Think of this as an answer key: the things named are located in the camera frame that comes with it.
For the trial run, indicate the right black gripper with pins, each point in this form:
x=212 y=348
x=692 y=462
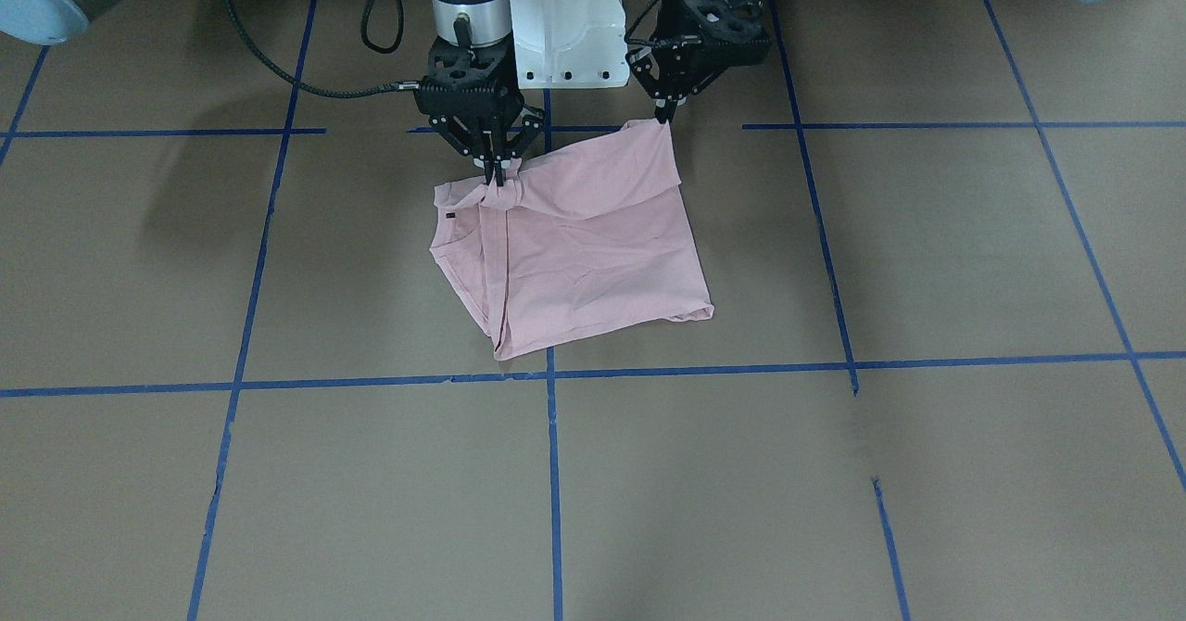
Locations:
x=481 y=142

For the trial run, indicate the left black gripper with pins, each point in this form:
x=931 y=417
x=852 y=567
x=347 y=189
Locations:
x=674 y=86

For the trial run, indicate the pink printed t-shirt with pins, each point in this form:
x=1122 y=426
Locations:
x=591 y=238

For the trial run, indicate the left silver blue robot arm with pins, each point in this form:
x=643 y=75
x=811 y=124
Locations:
x=962 y=62

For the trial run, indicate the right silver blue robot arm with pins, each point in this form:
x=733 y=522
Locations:
x=466 y=23

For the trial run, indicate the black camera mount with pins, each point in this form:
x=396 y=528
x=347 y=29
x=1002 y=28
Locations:
x=711 y=34
x=478 y=82

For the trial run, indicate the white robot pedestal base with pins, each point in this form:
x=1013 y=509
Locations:
x=569 y=44

